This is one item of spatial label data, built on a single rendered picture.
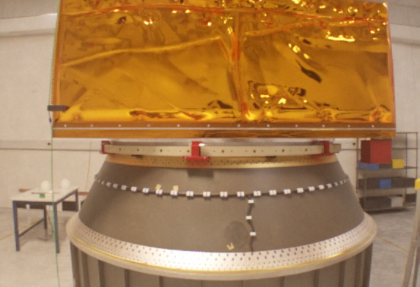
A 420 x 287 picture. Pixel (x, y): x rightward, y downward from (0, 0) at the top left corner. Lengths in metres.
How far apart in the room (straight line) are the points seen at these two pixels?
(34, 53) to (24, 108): 1.31
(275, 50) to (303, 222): 0.90
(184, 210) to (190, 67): 0.71
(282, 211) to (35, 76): 7.19
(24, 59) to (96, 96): 6.72
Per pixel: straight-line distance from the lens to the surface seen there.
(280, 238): 1.61
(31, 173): 8.13
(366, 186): 7.76
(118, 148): 1.94
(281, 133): 1.77
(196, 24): 1.79
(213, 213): 1.58
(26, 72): 8.32
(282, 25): 1.84
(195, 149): 1.62
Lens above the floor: 1.75
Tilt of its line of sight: 2 degrees up
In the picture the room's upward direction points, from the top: straight up
